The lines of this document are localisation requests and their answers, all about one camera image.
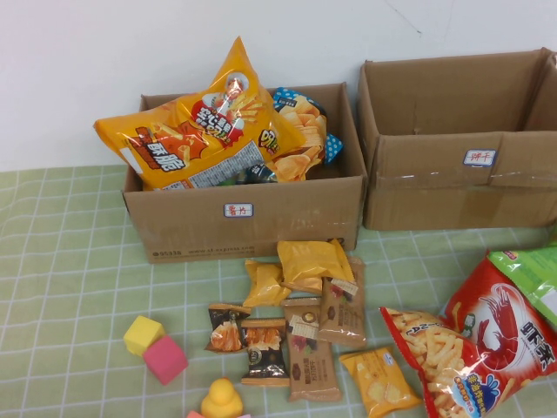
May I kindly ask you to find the large yellow fries snack bag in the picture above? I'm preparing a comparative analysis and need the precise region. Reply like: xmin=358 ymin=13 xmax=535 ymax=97
xmin=93 ymin=36 xmax=308 ymax=192

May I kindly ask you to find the small plain yellow snack packet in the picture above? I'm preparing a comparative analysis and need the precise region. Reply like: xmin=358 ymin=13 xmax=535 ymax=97
xmin=277 ymin=238 xmax=356 ymax=293
xmin=243 ymin=259 xmax=292 ymax=308

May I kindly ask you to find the green snack bag with barcode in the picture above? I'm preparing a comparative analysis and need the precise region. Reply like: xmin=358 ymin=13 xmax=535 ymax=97
xmin=487 ymin=241 xmax=557 ymax=332

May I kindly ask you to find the cardboard box with printed web address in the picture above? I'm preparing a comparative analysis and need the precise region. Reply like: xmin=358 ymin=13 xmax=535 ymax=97
xmin=122 ymin=82 xmax=369 ymax=265

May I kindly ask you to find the blue polka dot chips bag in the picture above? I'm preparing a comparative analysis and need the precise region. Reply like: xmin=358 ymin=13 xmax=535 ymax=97
xmin=241 ymin=85 xmax=346 ymax=185

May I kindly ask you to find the brown biscuit packet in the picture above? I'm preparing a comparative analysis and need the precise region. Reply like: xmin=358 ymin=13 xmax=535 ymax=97
xmin=347 ymin=255 xmax=367 ymax=284
xmin=282 ymin=297 xmax=344 ymax=402
xmin=319 ymin=278 xmax=369 ymax=349

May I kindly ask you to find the black chips packet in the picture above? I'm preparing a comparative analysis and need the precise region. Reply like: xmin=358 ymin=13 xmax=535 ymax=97
xmin=205 ymin=303 xmax=252 ymax=354
xmin=240 ymin=317 xmax=292 ymax=388

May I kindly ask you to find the large taped cardboard box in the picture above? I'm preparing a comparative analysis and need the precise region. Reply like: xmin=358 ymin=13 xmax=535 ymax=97
xmin=357 ymin=46 xmax=557 ymax=231

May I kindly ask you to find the yellow foam cube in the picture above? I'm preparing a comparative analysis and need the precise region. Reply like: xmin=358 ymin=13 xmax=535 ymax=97
xmin=123 ymin=315 xmax=167 ymax=358

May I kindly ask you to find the pink foam cube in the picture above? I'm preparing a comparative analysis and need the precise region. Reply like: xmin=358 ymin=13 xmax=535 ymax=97
xmin=142 ymin=334 xmax=190 ymax=387

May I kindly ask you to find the yellow rubber duck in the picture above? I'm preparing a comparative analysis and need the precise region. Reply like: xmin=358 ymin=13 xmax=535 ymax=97
xmin=200 ymin=376 xmax=245 ymax=418

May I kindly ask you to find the yellow cracker packet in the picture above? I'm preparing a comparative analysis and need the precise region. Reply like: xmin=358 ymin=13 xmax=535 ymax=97
xmin=339 ymin=347 xmax=423 ymax=417

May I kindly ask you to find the green checked tablecloth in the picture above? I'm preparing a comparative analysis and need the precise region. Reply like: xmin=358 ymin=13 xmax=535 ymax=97
xmin=0 ymin=165 xmax=557 ymax=418

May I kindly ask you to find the red shrimp sticks bag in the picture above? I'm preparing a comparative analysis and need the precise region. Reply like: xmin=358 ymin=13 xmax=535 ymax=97
xmin=379 ymin=250 xmax=557 ymax=418

